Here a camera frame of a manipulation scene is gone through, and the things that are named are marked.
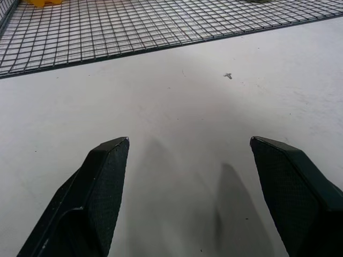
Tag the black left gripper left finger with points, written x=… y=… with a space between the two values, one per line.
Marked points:
x=88 y=203

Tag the olive green object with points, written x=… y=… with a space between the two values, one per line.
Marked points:
x=257 y=0

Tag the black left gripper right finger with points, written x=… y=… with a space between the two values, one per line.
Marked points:
x=297 y=198

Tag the yellow plastic object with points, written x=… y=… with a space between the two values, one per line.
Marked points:
x=43 y=2

